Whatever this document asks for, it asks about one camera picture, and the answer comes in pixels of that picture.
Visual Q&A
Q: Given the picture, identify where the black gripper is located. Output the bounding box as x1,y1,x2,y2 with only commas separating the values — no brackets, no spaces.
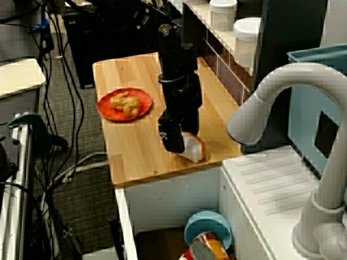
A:
158,72,204,154

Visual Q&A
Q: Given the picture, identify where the toy bread slice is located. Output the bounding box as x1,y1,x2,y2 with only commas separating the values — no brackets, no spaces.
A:
175,131,205,163

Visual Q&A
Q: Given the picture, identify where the brown toy chicken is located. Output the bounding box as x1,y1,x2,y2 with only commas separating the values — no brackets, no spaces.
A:
109,91,141,119

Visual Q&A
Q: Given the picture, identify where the dark tiled backsplash ledge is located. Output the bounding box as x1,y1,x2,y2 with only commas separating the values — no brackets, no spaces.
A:
187,0,257,106

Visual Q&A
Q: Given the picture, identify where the red plate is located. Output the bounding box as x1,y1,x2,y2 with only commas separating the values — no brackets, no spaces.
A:
97,88,153,122

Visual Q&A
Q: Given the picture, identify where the light blue bowl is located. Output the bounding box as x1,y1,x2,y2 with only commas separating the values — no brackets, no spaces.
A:
184,211,233,250

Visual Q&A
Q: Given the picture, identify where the white toy sink unit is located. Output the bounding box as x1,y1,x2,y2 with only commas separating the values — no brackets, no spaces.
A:
114,145,347,260

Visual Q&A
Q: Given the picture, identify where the large white lidded jar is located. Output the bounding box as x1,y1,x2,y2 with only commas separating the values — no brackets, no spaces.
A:
233,17,261,68

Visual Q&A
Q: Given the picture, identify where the grey toy faucet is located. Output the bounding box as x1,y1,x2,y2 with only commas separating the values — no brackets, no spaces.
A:
226,62,347,258

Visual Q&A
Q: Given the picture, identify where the black computer tower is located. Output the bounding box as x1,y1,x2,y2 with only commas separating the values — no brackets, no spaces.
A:
61,6,159,90

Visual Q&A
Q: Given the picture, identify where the orange labelled tin can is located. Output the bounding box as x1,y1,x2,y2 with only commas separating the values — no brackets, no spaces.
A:
188,232,231,260

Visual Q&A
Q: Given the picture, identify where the small white lidded jar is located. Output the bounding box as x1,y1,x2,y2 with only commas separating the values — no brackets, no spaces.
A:
208,0,238,32

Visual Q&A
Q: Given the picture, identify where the teal plastic bin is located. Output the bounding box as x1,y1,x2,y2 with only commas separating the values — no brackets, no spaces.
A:
286,44,347,179

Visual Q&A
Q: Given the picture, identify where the black metal bar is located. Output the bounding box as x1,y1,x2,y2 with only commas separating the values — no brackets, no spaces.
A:
107,216,126,260

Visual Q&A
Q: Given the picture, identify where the red white tin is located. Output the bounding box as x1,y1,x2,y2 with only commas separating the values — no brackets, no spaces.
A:
178,248,194,260

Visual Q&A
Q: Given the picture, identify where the wide dark upright panel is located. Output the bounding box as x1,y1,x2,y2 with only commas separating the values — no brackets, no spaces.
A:
252,0,327,148

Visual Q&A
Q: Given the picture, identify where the white side table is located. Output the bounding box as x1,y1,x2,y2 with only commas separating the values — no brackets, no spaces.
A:
0,58,46,100

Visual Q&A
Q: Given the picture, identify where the narrow dark upright post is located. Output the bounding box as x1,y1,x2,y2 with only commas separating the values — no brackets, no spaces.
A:
182,2,208,59

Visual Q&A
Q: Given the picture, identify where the grey cable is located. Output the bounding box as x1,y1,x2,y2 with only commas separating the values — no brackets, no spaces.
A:
48,152,109,187

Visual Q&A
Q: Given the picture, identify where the black cable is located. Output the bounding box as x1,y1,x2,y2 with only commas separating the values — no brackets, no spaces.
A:
48,13,85,190

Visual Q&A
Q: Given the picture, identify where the aluminium frame rail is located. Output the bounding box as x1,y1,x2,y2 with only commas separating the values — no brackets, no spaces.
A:
0,116,35,260

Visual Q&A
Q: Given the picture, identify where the blue cable clip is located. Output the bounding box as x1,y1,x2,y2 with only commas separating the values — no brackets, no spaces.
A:
30,18,49,33

